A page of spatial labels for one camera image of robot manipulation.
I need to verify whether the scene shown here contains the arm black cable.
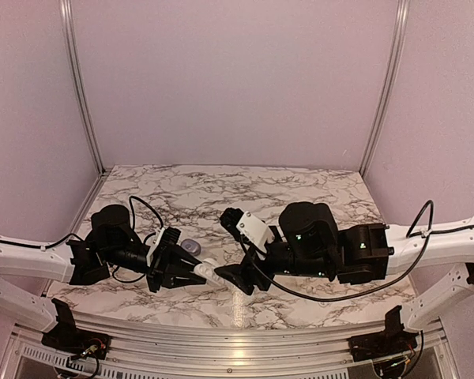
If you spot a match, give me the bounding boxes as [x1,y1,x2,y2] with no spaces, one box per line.
[0,196,165,283]
[240,200,474,303]

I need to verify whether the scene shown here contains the right aluminium frame post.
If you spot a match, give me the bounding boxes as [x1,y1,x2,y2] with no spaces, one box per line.
[359,0,411,178]

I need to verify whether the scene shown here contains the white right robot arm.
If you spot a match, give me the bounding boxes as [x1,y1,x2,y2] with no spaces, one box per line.
[214,201,474,354]

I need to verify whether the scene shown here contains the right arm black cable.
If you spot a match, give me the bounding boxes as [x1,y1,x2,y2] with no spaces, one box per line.
[240,200,474,303]

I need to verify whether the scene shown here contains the aluminium front rail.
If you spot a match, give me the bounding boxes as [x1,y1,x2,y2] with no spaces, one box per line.
[0,312,461,378]

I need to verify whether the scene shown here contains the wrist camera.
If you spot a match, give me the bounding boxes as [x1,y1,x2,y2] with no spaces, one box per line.
[146,227,181,266]
[220,208,274,253]

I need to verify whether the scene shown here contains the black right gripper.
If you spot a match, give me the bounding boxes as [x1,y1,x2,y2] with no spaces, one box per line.
[215,225,335,296]

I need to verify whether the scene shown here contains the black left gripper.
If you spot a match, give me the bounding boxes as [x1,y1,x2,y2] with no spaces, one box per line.
[103,242,209,295]

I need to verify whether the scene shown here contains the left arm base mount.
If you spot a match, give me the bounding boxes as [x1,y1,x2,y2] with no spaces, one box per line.
[41,325,111,360]

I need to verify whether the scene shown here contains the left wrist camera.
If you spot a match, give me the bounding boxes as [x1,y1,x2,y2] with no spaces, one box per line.
[146,227,181,266]

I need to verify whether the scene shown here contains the left aluminium frame post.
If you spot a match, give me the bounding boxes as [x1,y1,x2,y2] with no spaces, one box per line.
[59,0,106,176]

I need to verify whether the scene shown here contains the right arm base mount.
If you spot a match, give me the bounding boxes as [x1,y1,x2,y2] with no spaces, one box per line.
[348,330,419,362]

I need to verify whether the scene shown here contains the purple earbud charging case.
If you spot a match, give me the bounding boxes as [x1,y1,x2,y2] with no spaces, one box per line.
[180,238,201,257]

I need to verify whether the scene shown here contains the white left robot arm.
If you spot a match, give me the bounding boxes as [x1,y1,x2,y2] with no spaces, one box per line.
[0,205,206,351]

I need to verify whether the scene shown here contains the aluminium frame post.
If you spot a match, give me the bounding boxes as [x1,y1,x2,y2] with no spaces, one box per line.
[59,0,106,176]
[359,0,411,178]

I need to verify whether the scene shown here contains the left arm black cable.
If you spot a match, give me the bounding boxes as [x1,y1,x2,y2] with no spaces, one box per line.
[0,196,165,283]

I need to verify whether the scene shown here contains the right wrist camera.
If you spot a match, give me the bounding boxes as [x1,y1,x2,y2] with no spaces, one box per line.
[220,208,274,253]

